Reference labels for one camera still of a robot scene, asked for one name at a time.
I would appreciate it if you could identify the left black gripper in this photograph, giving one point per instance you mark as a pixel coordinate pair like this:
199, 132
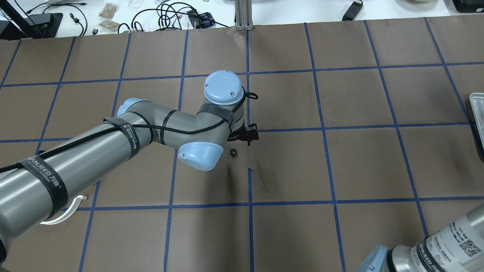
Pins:
251, 134

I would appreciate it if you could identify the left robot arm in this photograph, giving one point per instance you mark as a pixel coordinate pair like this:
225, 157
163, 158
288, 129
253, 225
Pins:
38, 187

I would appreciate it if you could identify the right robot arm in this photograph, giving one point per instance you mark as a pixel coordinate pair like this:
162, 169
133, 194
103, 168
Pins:
458, 247

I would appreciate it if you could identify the ribbed aluminium tray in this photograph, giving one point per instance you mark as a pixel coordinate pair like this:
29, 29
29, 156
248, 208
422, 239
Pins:
477, 105

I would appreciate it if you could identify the black power adapter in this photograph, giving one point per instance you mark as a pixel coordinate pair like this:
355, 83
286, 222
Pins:
353, 10

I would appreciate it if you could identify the aluminium frame post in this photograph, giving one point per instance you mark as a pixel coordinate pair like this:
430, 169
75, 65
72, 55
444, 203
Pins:
243, 15

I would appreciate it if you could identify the white curved plastic bracket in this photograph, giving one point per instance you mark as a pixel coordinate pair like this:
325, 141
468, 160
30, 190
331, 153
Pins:
68, 213

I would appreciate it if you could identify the black camera stand base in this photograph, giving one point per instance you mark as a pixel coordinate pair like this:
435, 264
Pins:
48, 25

